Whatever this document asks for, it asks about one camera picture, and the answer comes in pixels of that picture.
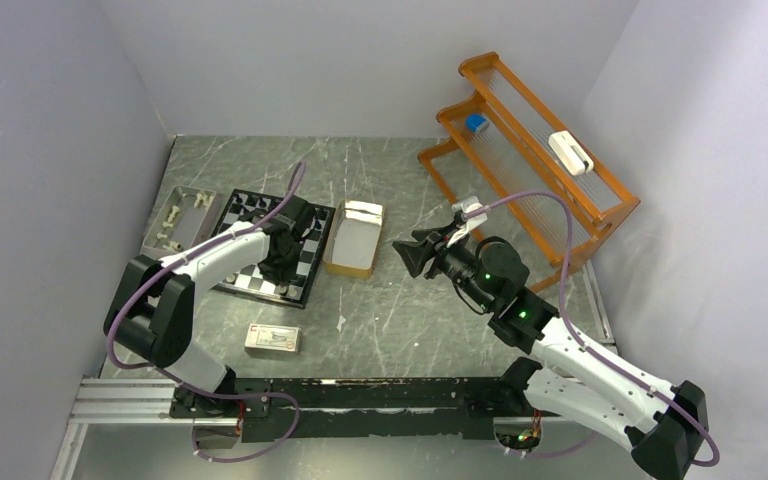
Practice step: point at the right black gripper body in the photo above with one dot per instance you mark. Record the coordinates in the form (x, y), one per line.
(457, 261)

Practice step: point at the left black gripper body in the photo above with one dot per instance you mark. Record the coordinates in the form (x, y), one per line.
(282, 268)

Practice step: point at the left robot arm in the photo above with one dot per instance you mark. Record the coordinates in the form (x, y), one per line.
(153, 310)

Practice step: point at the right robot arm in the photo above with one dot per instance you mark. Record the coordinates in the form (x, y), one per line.
(661, 425)

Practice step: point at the black white chess board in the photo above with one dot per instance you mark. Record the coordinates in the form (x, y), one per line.
(249, 282)

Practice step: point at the small printed card box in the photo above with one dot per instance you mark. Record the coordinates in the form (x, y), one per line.
(272, 338)

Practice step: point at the silver metal tin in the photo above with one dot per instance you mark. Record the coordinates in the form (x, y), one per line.
(191, 227)

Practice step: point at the orange wooden rack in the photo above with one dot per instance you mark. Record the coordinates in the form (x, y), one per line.
(513, 155)

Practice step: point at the blue small block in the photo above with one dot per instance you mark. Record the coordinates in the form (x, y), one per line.
(476, 123)

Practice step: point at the white plastic device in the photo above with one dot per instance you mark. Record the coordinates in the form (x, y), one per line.
(569, 153)

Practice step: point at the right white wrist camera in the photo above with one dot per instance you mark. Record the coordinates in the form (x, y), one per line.
(469, 214)

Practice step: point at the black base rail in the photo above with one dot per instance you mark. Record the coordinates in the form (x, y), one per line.
(471, 408)

